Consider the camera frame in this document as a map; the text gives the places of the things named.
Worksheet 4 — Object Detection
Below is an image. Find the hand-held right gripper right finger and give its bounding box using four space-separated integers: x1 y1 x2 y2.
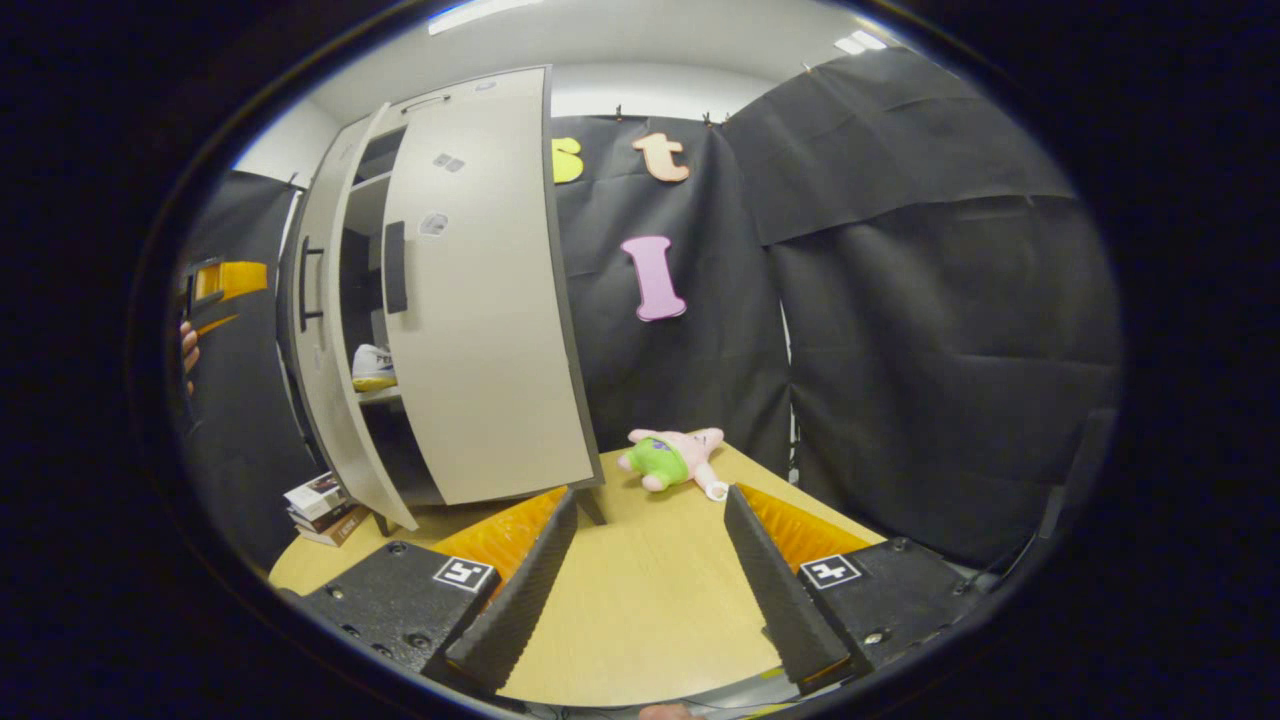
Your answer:
722 483 986 696

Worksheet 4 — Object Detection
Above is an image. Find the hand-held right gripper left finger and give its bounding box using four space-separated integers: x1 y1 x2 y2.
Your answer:
300 485 581 696

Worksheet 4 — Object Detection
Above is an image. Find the pink plush toy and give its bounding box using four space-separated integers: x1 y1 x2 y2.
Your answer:
618 427 731 502

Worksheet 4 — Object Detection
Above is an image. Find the white shoe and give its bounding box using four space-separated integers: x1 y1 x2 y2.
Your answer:
350 343 399 393

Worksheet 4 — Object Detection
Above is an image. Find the tan book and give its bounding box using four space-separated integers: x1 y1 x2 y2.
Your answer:
295 508 373 548

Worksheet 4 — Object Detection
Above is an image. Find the dark book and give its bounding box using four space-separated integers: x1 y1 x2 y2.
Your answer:
288 502 358 532

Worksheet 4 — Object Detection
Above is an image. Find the white book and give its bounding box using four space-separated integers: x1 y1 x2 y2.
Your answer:
284 472 347 512

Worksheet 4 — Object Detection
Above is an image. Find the black backdrop cloth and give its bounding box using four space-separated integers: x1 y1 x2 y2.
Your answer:
175 45 1121 571

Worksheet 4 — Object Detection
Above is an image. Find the white shoe cabinet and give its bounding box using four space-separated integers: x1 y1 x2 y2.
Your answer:
335 65 606 536

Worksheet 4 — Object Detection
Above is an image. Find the white cabinet door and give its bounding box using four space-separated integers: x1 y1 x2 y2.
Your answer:
288 103 421 533
383 100 604 506

